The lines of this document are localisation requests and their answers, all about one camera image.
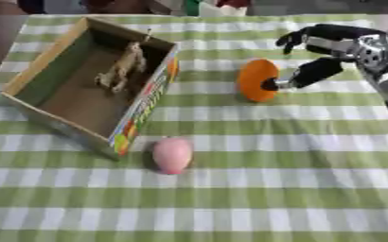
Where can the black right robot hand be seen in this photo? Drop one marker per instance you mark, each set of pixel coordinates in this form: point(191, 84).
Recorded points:
point(325, 68)

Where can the tan cardboard box green inside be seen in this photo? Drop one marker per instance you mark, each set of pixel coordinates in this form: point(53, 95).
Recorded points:
point(92, 85)

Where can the orange round toy fruit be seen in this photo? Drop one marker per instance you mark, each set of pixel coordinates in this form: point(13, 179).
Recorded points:
point(256, 79)

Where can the person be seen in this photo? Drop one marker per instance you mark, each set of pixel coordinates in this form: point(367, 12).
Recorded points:
point(216, 7)

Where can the pink egg-shaped toy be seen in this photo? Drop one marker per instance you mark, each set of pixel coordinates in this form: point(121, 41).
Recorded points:
point(172, 154)

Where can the tan wooden figure toy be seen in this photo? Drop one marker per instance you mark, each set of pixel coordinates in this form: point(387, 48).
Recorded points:
point(121, 67)

